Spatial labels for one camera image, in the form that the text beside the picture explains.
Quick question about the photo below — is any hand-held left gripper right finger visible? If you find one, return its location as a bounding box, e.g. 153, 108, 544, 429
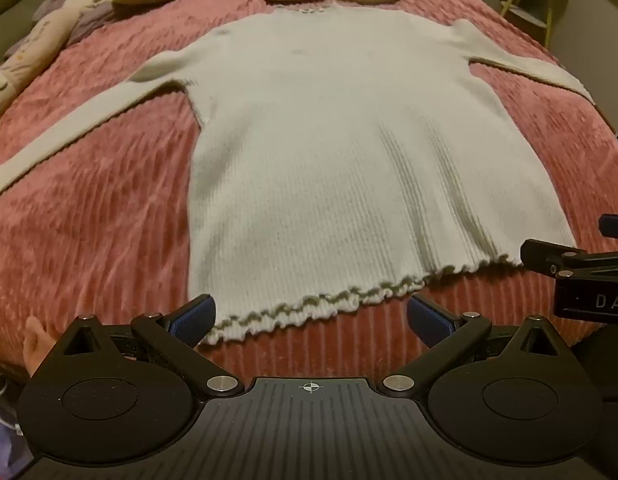
381, 294, 580, 395

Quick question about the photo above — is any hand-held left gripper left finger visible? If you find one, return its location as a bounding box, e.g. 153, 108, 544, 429
44, 294, 244, 395

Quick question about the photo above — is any white ribbed knit sweater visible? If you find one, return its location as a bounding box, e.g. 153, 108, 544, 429
0, 2, 597, 346

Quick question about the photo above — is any pink ribbed plush blanket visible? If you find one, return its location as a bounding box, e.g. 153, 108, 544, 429
0, 0, 618, 376

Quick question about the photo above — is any long pale plush toy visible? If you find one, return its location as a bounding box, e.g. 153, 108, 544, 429
0, 0, 97, 121

